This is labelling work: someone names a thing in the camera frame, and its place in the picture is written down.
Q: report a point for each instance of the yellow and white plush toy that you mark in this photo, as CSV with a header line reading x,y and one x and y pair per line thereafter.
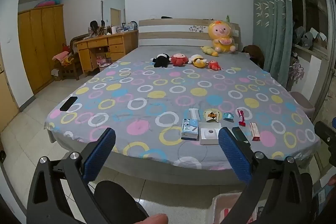
x,y
197,60

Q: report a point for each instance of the wall mirror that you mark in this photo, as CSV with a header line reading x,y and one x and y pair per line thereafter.
x,y
111,8

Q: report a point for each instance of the blue cardboard box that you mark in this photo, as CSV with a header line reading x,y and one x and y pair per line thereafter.
x,y
324,193

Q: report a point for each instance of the wooden chair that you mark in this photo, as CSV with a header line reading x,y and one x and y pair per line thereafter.
x,y
67,69

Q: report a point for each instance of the green curtain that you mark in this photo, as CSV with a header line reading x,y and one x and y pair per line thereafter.
x,y
270,16

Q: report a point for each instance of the wooden wardrobe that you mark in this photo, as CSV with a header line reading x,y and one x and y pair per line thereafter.
x,y
39,48

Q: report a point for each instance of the dark green box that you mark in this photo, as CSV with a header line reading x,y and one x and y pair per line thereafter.
x,y
241,134

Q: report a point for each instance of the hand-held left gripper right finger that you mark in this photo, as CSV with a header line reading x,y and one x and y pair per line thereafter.
x,y
233,155

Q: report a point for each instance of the red and white box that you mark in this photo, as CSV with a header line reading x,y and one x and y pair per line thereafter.
x,y
254,131

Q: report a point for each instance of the red snack wrapper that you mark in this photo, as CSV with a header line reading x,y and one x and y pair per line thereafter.
x,y
241,117

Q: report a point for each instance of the framed picture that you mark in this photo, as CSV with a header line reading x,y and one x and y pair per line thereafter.
x,y
130,27

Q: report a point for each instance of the grey slipper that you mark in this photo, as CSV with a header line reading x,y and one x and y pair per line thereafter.
x,y
298,34
308,40

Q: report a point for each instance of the bed with circle-patterned sheet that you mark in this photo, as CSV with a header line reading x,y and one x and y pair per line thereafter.
x,y
168,92

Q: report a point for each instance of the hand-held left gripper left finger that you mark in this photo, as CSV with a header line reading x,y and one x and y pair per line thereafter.
x,y
101,153

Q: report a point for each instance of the large yellow pig plush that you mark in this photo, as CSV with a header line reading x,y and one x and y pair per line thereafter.
x,y
221,37

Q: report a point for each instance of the wooden door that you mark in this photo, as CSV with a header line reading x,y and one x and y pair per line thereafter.
x,y
8,98

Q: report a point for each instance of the small yellow plush toy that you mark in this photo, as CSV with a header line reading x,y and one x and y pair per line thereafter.
x,y
209,51

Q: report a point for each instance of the white wrapper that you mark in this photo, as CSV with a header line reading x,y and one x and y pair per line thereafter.
x,y
195,113

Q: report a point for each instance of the wall switch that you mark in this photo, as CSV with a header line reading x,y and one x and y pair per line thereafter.
x,y
9,39

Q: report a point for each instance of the wooden desk with drawers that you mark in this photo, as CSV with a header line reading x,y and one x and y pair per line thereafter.
x,y
115,44

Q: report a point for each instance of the small yellow snack box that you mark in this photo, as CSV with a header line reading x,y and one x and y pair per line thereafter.
x,y
211,116

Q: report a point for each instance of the white square box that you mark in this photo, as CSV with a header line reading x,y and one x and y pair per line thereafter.
x,y
208,134

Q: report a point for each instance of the blue candy wrapper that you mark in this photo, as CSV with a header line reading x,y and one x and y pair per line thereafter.
x,y
228,116

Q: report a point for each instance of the red round plush toy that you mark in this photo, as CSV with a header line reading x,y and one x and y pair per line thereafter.
x,y
178,59

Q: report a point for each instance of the person's left leg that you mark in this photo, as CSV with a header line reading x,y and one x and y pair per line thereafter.
x,y
113,196

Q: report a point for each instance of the trash bin with white bag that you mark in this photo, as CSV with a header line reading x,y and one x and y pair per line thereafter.
x,y
223,203

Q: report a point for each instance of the black round desk object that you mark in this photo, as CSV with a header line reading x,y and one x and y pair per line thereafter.
x,y
93,27

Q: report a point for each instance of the brown fuzzy object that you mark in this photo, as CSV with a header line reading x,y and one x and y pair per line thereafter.
x,y
253,54

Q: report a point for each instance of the blue and pink bundle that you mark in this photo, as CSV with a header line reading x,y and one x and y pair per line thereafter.
x,y
47,2

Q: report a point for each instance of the blue and white box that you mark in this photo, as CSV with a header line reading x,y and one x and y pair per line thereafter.
x,y
189,130

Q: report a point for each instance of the black and white plush toy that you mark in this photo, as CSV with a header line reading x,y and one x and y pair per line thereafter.
x,y
160,60

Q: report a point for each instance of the wooden bed headboard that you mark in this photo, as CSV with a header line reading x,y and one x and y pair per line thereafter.
x,y
173,32

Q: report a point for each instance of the person's left hand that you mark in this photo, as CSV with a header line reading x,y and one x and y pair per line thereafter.
x,y
155,219

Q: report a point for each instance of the ornate metal rack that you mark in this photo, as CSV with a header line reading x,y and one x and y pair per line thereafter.
x,y
296,69

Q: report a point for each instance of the pink cloth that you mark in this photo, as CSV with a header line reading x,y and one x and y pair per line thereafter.
x,y
61,56

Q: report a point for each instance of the mauve stool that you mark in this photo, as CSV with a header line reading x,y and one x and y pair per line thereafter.
x,y
302,104

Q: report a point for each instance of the small red plush toy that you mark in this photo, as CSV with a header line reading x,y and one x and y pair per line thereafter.
x,y
214,65

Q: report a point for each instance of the black smartphone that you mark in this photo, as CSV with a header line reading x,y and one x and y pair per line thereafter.
x,y
68,103

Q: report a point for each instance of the window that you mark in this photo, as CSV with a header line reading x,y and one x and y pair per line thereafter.
x,y
315,8

